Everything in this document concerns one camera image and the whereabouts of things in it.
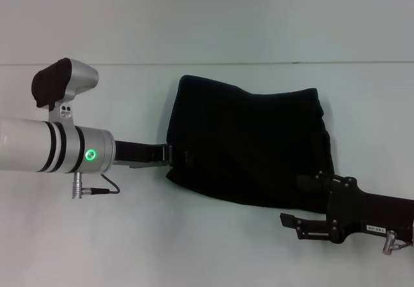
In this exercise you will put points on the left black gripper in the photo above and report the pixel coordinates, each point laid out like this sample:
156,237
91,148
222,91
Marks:
139,154

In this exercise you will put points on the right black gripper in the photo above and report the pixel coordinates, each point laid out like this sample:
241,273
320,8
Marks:
365,212

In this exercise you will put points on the black shirt with FREE print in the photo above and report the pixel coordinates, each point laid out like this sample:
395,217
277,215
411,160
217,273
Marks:
252,144

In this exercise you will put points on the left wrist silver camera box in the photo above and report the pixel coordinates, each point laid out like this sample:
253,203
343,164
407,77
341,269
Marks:
61,83

